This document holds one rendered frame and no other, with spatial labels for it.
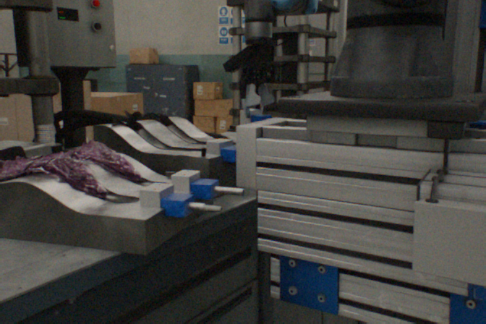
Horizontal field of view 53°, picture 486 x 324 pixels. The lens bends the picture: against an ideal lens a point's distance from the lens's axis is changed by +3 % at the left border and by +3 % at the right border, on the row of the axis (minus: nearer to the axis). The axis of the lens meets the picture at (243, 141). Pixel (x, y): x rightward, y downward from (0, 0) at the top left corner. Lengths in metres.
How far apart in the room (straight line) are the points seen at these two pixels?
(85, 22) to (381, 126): 1.42
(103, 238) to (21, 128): 4.38
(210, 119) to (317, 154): 7.28
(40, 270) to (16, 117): 4.44
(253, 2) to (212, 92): 6.55
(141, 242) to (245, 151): 0.21
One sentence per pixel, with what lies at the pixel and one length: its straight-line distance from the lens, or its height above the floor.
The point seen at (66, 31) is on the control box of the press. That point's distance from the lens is 1.82.
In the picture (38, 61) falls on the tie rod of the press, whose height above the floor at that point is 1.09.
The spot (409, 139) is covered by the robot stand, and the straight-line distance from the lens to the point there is 0.61.
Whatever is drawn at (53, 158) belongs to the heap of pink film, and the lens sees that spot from 0.90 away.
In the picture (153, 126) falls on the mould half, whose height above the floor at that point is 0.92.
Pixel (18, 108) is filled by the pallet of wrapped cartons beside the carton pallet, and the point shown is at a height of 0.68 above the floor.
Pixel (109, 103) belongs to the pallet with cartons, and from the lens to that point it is 5.64.
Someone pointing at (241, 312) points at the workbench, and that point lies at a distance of 1.19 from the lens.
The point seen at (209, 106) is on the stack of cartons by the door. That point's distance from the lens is 7.91.
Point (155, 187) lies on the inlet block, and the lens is 0.79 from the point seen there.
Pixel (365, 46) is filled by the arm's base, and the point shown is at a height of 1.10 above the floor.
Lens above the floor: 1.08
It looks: 9 degrees down
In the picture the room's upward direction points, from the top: straight up
